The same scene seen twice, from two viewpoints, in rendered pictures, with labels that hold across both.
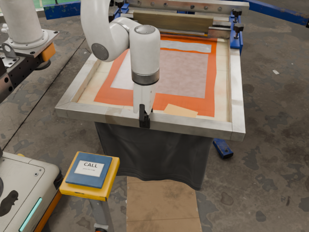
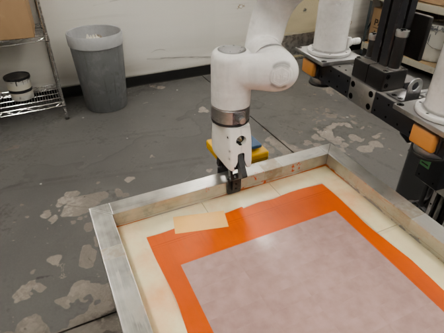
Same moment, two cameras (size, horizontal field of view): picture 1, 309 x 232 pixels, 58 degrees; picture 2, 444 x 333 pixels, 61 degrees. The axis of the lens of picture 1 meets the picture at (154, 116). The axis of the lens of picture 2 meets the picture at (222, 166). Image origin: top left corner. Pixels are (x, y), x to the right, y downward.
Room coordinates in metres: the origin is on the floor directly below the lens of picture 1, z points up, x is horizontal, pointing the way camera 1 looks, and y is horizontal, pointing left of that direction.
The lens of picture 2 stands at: (1.14, -0.38, 1.49)
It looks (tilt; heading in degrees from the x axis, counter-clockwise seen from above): 34 degrees down; 144
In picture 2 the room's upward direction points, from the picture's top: straight up
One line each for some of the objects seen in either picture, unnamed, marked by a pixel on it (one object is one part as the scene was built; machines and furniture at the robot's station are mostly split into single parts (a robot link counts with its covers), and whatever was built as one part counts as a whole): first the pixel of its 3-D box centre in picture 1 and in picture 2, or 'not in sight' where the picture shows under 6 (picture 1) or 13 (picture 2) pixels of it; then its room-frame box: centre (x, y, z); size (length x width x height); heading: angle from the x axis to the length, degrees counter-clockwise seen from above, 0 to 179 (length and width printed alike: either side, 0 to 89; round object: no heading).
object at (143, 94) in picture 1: (145, 89); (230, 137); (0.61, 0.02, 1.11); 0.10 x 0.07 x 0.11; 169
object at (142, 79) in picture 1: (145, 70); (232, 111); (0.61, 0.02, 1.17); 0.09 x 0.07 x 0.03; 169
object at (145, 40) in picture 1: (133, 43); (252, 76); (0.63, 0.05, 1.23); 0.15 x 0.10 x 0.11; 65
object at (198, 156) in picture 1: (152, 151); not in sight; (0.68, 0.01, 0.74); 0.45 x 0.03 x 0.43; 79
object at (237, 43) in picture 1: (234, 35); not in sight; (1.16, -0.36, 0.98); 0.30 x 0.05 x 0.07; 169
